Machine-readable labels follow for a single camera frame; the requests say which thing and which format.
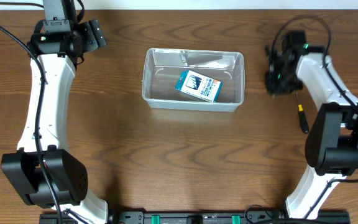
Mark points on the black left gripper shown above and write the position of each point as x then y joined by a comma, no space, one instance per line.
95,34

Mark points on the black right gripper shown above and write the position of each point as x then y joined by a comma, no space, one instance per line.
273,89

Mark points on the blue white cardboard box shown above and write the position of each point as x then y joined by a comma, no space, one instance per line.
199,86

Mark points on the clear plastic container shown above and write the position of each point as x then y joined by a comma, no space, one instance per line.
163,69

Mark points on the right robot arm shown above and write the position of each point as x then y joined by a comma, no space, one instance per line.
331,148

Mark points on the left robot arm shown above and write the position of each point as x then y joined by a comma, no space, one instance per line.
42,170

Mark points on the black yellow screwdriver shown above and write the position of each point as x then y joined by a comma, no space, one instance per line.
302,117

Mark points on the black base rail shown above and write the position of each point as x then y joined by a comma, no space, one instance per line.
252,216

